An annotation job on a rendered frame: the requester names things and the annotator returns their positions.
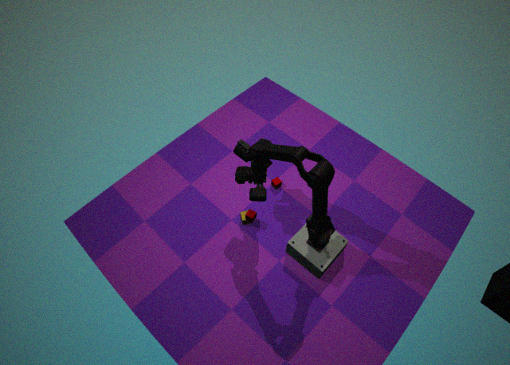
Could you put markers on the red cube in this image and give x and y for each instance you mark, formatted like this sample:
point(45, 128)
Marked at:
point(276, 183)
point(250, 215)

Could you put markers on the yellow cube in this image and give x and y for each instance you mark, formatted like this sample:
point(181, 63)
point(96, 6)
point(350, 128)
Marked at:
point(243, 220)

